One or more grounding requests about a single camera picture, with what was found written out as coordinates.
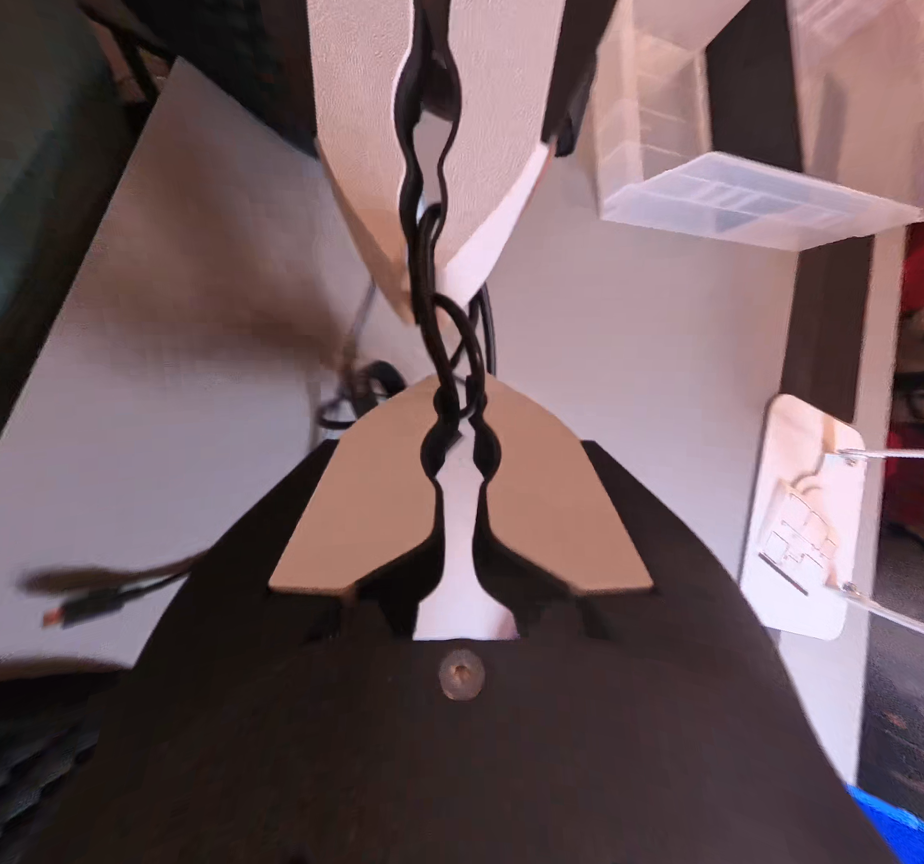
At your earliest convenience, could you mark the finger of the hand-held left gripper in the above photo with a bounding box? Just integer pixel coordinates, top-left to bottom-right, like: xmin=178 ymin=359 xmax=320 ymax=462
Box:
xmin=433 ymin=0 xmax=578 ymax=305
xmin=303 ymin=0 xmax=427 ymax=327

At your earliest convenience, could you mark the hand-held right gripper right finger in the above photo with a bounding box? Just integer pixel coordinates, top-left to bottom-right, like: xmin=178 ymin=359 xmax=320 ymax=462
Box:
xmin=465 ymin=372 xmax=656 ymax=596

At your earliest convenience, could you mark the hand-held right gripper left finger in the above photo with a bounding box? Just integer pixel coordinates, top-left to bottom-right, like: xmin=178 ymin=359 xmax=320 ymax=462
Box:
xmin=267 ymin=373 xmax=445 ymax=598

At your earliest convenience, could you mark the black usb cable red plug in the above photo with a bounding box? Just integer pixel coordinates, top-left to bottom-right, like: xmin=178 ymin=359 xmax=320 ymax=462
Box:
xmin=39 ymin=203 xmax=499 ymax=630

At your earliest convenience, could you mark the clear plastic bin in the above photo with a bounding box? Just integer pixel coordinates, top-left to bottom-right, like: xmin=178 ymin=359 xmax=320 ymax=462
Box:
xmin=588 ymin=0 xmax=924 ymax=251

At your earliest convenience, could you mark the blue plastic bin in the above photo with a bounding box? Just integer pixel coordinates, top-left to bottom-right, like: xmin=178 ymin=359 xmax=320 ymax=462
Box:
xmin=845 ymin=785 xmax=924 ymax=864

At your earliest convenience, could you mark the black divider panel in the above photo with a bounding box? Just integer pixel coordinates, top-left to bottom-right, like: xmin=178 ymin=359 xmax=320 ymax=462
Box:
xmin=704 ymin=0 xmax=806 ymax=172

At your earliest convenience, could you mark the white document stand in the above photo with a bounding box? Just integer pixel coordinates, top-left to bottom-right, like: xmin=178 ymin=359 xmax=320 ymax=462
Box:
xmin=740 ymin=393 xmax=924 ymax=641

